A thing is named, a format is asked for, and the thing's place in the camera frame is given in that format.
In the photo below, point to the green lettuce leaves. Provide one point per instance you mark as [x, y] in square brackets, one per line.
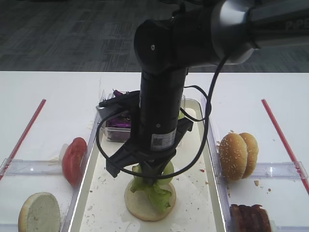
[158, 197]

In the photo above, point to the clear sesame bun rail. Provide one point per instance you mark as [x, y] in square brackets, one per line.
[282, 170]

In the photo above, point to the white patty pusher block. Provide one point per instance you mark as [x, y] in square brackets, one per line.
[273, 226]

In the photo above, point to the right red strip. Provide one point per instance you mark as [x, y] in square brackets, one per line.
[286, 145]

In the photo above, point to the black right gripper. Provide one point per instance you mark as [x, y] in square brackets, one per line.
[155, 127]

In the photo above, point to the red strip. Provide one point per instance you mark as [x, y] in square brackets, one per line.
[286, 145]
[21, 139]

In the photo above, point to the left red strip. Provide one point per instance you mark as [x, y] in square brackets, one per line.
[21, 139]

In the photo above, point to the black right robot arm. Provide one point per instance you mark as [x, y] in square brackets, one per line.
[225, 32]

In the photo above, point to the rear sesame bun top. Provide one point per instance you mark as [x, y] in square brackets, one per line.
[252, 150]

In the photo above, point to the sesame bun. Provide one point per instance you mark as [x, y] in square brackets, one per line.
[233, 156]
[252, 150]

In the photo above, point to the white metal tray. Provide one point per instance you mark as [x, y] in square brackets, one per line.
[100, 205]

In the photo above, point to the red tomato slices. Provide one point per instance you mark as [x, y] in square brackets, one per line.
[72, 160]

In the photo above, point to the upright bun half left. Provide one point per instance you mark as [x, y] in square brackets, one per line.
[39, 213]

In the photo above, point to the front sesame bun top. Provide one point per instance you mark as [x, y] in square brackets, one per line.
[233, 156]

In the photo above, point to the clear tomato holder rail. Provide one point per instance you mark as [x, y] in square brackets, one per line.
[30, 167]

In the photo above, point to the stacked meat patties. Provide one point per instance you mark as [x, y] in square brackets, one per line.
[250, 218]

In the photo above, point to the purple cabbage leaves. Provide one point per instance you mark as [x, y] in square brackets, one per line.
[118, 129]

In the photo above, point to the bottom bun on tray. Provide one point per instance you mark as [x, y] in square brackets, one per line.
[140, 206]

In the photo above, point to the clear patty holder rail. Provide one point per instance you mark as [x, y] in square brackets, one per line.
[290, 229]

